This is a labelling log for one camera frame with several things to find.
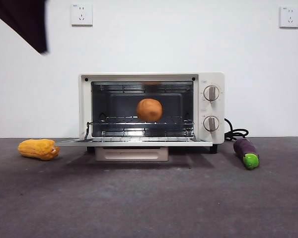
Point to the white wall socket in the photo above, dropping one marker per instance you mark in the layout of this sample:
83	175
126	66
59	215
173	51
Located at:
289	17
81	15

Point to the brown round potato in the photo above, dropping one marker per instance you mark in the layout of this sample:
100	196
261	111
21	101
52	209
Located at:
149	109

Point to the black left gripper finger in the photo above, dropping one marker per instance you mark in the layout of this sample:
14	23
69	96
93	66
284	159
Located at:
36	17
12	15

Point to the yellow toy corn cob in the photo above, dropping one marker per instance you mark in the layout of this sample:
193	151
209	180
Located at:
35	148

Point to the purple toy eggplant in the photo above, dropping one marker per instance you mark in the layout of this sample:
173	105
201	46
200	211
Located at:
245	149

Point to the beige round oven knob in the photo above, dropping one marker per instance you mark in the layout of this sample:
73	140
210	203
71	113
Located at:
211	123
211	93

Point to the cream white toaster oven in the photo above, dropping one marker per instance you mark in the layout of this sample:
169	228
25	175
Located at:
213	109

